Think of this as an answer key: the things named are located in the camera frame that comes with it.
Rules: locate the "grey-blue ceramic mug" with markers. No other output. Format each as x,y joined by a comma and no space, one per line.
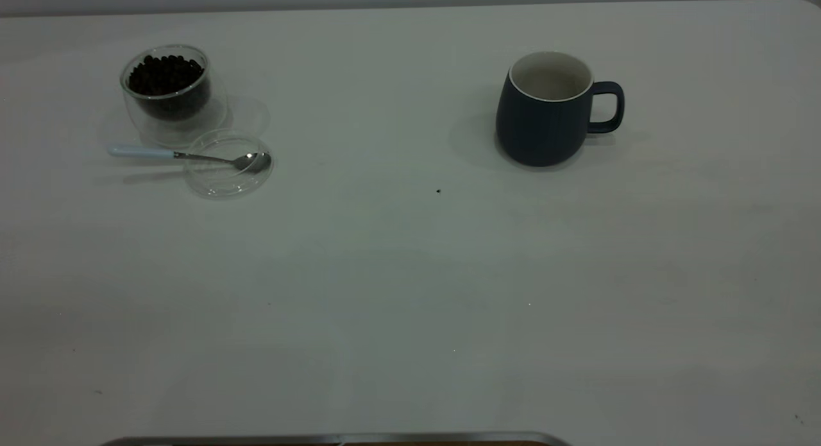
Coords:
539,131

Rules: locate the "coffee bean pile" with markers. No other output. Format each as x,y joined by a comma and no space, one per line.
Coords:
167,80

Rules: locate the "clear double-wall glass cup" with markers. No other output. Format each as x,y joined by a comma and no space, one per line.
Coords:
170,130

